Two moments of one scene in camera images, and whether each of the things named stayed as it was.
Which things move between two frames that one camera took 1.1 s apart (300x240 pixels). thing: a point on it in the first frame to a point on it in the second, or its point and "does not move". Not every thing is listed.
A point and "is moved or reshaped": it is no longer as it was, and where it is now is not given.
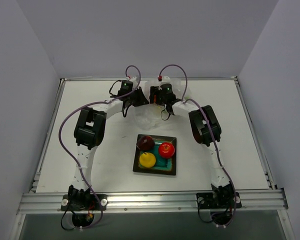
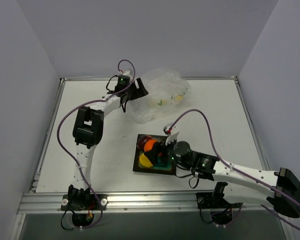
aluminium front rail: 269,200 does not move
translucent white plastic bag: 154,116 is moved or reshaped
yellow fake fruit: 147,160 does not move
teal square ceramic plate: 166,166 does not move
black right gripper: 153,95 to 162,149
